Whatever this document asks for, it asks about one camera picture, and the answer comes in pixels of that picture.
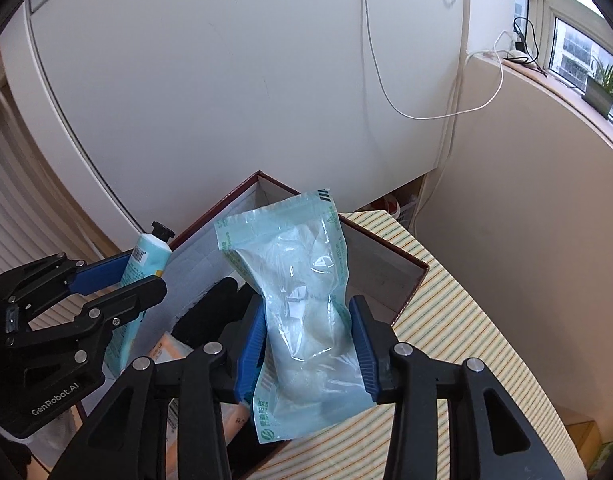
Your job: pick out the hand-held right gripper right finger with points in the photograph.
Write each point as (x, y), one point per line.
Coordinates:
(364, 355)

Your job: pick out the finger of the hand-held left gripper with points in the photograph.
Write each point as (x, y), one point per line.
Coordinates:
(101, 275)
(126, 300)

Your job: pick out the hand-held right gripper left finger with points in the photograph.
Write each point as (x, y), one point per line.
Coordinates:
(251, 350)

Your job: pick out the light blue tube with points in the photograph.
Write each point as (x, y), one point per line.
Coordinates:
(146, 260)

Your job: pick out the black knit garment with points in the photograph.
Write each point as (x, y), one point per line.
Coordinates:
(206, 315)

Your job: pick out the orange tissue packet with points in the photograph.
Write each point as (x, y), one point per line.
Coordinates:
(169, 347)

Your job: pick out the dark red cardboard box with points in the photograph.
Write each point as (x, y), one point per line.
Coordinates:
(381, 265)

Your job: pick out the clear green plastic packet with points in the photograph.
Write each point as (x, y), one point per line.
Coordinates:
(306, 270)

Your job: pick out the striped yellow tablecloth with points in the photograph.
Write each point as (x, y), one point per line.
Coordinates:
(461, 335)

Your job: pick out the white ribbed radiator cover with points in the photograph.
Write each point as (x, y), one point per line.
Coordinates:
(21, 200)

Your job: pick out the white cabinet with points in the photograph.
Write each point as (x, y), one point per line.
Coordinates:
(211, 85)

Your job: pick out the white power strip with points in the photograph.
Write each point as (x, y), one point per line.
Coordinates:
(518, 55)

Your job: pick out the potted green plant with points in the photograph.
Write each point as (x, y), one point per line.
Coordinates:
(603, 90)

